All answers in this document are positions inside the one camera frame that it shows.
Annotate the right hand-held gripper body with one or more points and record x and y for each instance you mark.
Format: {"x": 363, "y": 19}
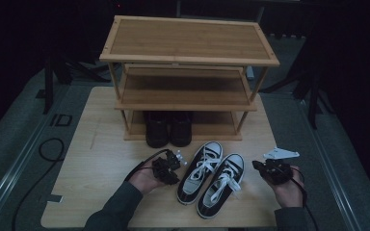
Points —
{"x": 276, "y": 171}

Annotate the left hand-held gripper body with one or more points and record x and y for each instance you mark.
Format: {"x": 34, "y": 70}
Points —
{"x": 163, "y": 166}

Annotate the black shoe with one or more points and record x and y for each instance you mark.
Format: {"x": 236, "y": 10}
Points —
{"x": 180, "y": 130}
{"x": 156, "y": 131}

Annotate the black and white sneaker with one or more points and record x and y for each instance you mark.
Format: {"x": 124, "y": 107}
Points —
{"x": 202, "y": 166}
{"x": 224, "y": 183}

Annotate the wooden shoe rack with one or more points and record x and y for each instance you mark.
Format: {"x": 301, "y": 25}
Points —
{"x": 186, "y": 38}

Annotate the person's left hand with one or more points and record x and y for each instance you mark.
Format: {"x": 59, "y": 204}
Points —
{"x": 144, "y": 179}

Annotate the person's right hand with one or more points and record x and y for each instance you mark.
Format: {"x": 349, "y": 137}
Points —
{"x": 287, "y": 192}

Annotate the black metal stand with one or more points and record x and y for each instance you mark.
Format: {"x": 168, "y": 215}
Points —
{"x": 313, "y": 102}
{"x": 48, "y": 86}

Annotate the grey tape strip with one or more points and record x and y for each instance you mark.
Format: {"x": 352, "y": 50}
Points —
{"x": 54, "y": 198}

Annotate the black tripod stand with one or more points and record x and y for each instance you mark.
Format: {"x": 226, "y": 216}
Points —
{"x": 77, "y": 69}

